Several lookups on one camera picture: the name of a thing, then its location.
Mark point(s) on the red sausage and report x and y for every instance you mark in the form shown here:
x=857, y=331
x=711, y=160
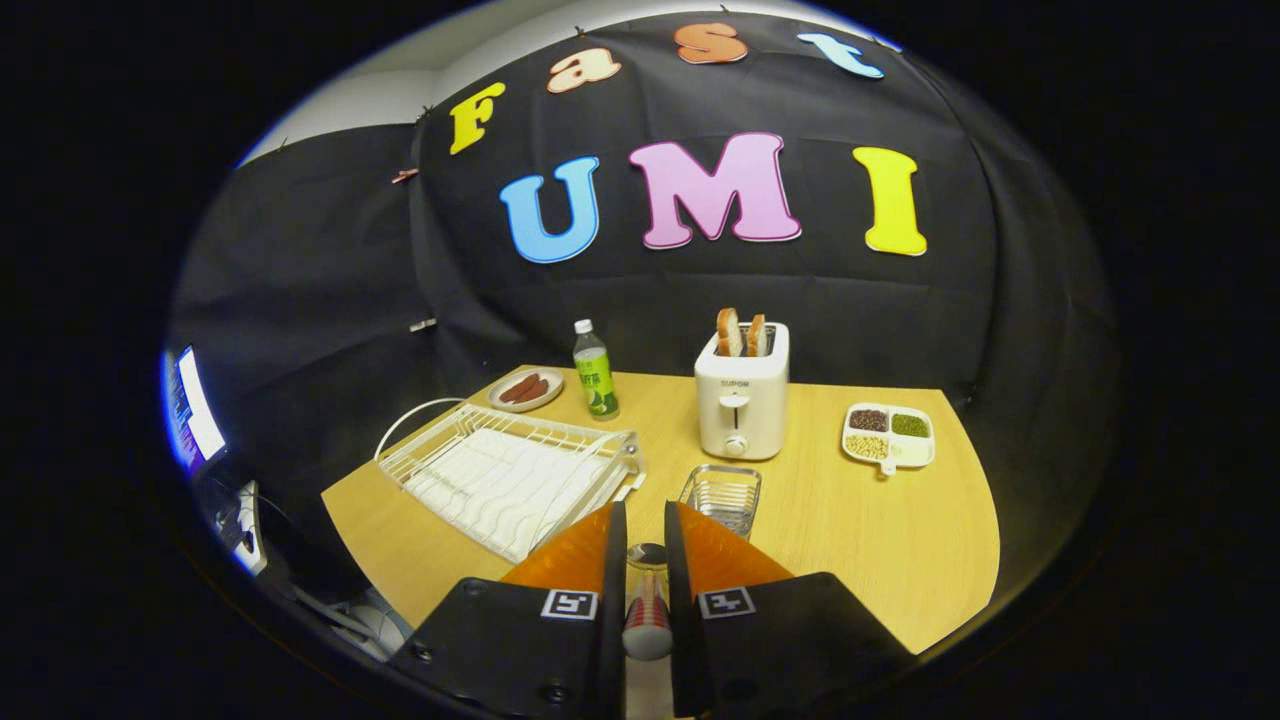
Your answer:
x=532, y=392
x=518, y=388

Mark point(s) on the white divided dish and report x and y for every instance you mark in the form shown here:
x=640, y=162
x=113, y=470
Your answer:
x=912, y=452

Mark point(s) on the green label drink bottle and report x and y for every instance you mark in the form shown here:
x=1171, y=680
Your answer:
x=596, y=380

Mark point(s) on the small beige plate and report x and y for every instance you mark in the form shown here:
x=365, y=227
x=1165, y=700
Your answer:
x=553, y=380

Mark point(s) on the computer monitor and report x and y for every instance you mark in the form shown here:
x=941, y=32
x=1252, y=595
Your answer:
x=195, y=410

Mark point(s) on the yellow beans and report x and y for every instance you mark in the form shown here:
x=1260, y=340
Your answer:
x=867, y=446

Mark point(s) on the dark red beans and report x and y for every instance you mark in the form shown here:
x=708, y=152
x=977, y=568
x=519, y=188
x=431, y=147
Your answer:
x=868, y=420

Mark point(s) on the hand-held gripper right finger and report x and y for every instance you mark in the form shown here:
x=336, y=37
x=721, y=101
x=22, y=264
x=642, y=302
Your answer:
x=680, y=620

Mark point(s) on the toast slice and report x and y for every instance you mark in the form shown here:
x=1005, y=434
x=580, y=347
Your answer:
x=729, y=332
x=756, y=336

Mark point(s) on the green beans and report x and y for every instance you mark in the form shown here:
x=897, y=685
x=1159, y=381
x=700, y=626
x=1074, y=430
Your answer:
x=910, y=425

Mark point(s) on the pink clip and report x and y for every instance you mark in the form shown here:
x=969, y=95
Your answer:
x=404, y=176

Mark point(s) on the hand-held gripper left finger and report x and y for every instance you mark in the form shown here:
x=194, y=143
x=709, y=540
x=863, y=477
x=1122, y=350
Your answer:
x=614, y=620

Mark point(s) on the white toaster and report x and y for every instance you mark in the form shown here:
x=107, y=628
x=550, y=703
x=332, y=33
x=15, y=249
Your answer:
x=742, y=415

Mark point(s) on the black backdrop cloth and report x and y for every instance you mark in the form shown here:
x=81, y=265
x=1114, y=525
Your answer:
x=300, y=280

